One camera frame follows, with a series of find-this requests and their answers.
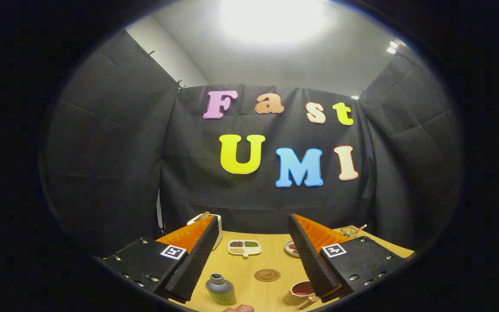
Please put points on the toast slice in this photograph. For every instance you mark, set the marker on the toast slice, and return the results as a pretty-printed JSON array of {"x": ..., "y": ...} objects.
[{"x": 204, "y": 214}]

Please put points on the pink stick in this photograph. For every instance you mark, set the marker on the pink stick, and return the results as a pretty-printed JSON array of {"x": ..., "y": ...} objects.
[{"x": 362, "y": 227}]

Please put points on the wooden table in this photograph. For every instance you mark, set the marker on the wooden table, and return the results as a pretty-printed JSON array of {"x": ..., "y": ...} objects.
[{"x": 249, "y": 264}]

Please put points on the brown sausage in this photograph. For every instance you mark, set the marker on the brown sausage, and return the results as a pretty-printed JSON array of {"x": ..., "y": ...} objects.
[{"x": 293, "y": 247}]

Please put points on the white oval plate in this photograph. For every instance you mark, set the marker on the white oval plate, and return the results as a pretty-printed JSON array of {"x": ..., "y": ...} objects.
[{"x": 289, "y": 251}]

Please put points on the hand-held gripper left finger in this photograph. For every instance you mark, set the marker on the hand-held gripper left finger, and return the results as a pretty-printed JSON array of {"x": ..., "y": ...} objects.
[{"x": 197, "y": 264}]

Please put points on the white toaster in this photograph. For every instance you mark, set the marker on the white toaster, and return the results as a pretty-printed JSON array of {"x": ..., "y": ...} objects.
[{"x": 218, "y": 232}]

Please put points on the white divided bean dish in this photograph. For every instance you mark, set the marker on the white divided bean dish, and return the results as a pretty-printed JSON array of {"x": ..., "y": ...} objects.
[{"x": 244, "y": 248}]

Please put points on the ceiling light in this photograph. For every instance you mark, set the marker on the ceiling light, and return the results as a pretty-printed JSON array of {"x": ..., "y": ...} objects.
[{"x": 271, "y": 17}]

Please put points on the silver green juice bottle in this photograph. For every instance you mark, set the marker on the silver green juice bottle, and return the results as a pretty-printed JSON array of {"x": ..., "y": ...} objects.
[{"x": 221, "y": 292}]

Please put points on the round wooden coaster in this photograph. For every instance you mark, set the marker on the round wooden coaster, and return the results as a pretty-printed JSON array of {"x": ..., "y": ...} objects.
[{"x": 267, "y": 275}]

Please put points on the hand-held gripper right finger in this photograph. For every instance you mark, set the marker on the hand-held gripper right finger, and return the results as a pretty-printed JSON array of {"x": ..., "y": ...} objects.
[{"x": 310, "y": 260}]

